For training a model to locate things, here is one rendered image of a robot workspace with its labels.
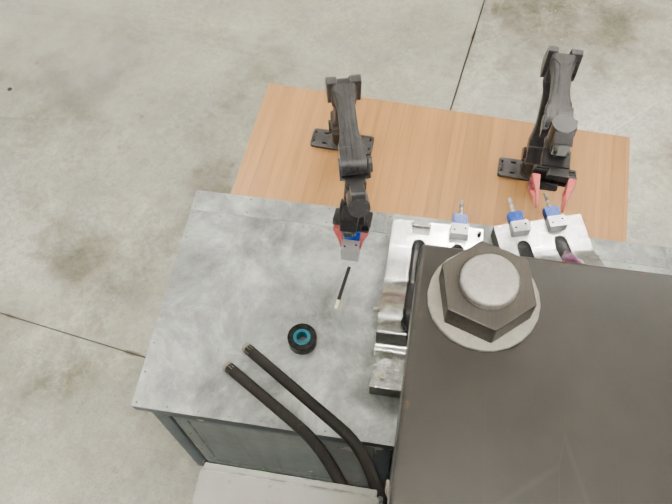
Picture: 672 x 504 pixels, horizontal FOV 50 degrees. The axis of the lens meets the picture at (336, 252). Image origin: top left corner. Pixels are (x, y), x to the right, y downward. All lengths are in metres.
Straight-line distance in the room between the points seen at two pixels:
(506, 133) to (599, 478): 1.82
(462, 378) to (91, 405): 2.37
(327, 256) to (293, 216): 0.18
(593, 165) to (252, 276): 1.12
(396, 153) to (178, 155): 1.37
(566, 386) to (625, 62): 3.24
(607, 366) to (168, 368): 1.49
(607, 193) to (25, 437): 2.24
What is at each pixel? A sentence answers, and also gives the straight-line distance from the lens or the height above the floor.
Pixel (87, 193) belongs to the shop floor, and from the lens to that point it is 3.45.
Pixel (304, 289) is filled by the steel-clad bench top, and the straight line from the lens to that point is 2.10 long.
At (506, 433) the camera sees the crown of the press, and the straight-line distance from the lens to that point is 0.72.
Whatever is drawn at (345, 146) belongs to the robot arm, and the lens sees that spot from 1.85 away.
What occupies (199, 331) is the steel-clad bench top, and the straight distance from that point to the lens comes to 2.09.
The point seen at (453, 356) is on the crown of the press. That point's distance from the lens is 0.73.
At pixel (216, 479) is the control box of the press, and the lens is 1.26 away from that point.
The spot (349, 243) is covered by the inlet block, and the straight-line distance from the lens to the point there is 1.98.
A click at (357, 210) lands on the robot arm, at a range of 1.82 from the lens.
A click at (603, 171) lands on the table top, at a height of 0.80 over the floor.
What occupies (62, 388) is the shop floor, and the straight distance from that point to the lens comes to 3.05.
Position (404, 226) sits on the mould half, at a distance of 2.10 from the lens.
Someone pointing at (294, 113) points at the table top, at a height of 0.80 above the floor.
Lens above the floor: 2.69
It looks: 61 degrees down
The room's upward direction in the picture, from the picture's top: 4 degrees counter-clockwise
